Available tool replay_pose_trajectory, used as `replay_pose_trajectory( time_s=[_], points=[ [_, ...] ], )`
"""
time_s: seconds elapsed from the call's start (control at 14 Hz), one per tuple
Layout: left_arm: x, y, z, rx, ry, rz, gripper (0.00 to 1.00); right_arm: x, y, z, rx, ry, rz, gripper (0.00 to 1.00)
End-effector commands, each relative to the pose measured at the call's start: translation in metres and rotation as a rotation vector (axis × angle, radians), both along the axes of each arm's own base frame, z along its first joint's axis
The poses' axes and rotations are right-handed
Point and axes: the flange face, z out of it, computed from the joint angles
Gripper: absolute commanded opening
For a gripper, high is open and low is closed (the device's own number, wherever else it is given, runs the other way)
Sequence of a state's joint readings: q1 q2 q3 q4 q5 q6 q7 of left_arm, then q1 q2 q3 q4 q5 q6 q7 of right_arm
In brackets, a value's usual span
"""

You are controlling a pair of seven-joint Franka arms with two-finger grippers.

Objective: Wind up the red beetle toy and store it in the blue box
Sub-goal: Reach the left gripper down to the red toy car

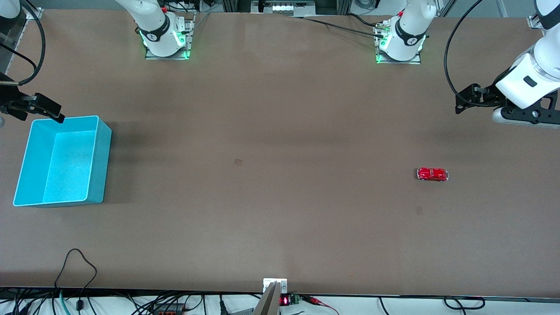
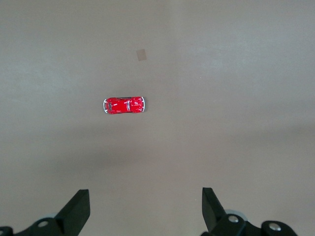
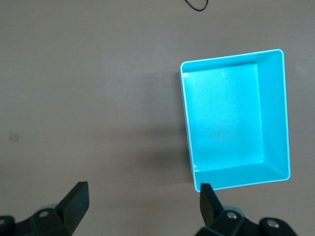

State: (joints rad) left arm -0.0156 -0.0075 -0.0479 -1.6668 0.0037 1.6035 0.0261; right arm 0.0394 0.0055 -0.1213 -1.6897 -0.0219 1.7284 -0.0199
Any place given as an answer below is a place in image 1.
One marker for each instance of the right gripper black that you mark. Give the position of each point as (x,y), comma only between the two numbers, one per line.
(9,101)

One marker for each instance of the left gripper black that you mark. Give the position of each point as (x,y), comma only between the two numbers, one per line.
(488,97)

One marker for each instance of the blue plastic storage box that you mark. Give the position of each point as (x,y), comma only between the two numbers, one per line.
(65,166)

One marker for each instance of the red beetle toy car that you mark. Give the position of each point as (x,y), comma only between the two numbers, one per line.
(432,174)

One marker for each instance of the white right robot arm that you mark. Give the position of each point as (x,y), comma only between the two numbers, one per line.
(153,22)

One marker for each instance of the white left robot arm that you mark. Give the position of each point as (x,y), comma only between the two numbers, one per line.
(409,26)

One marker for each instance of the lit equipment rack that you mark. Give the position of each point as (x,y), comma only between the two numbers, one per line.
(284,6)

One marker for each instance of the dark power strip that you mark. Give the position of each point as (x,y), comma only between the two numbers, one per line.
(168,308)

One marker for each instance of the red LED display module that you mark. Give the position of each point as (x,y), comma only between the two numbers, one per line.
(285,300)

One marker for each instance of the black left camera mount bracket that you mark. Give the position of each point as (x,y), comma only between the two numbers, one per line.
(536,113)

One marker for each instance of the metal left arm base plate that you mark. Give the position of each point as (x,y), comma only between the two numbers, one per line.
(413,61)

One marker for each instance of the aluminium frame profile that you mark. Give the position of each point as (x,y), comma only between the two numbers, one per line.
(534,22)

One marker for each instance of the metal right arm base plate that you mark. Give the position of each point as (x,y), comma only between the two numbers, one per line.
(153,57)

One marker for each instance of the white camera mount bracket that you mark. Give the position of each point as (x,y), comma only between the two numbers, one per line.
(267,282)

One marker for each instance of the grey metal camera bar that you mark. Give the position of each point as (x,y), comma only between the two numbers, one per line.
(267,304)

